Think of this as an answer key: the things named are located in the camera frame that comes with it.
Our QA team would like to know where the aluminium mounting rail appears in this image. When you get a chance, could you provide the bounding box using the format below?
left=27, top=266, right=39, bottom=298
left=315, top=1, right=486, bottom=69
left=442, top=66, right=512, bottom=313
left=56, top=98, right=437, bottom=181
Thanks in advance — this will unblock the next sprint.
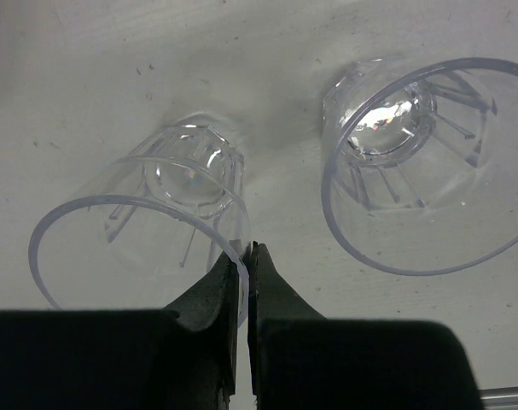
left=480, top=386, right=518, bottom=410

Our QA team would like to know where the clear glass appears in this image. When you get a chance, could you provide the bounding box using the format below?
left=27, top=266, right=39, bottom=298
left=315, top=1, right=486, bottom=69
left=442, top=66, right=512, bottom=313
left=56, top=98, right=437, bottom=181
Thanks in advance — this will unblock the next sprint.
left=28, top=111, right=251, bottom=320
left=321, top=56, right=518, bottom=276

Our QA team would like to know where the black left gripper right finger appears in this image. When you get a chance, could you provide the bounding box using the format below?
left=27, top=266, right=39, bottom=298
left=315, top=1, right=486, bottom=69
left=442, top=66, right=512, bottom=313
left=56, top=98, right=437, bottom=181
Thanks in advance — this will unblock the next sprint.
left=247, top=243, right=483, bottom=409

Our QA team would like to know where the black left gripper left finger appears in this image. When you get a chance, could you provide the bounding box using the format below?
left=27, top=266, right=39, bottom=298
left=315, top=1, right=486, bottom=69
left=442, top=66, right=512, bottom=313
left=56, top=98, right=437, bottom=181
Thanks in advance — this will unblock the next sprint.
left=0, top=255, right=239, bottom=409

